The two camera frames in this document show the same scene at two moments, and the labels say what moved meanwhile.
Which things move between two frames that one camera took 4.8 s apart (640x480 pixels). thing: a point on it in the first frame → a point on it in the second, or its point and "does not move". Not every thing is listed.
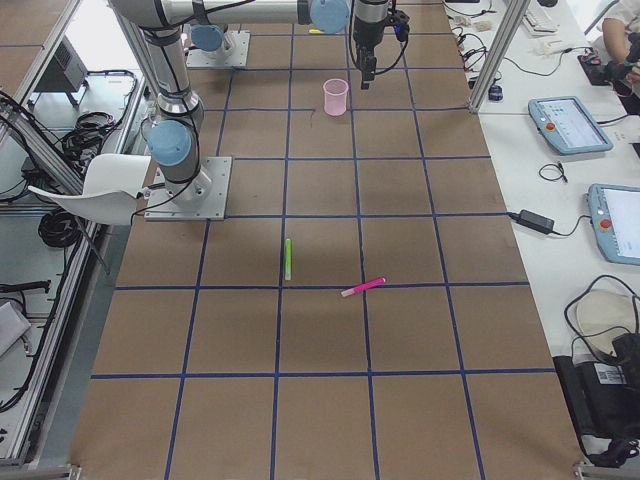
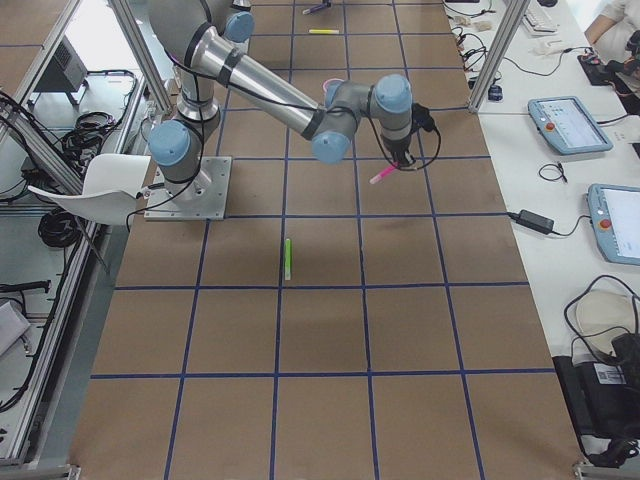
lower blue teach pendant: x=615 y=217 does not move
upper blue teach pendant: x=565 y=125 does not move
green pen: x=288 y=259 does not move
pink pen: x=363 y=286 → x=385 y=172
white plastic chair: x=112 y=184 does not move
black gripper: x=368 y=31 → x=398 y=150
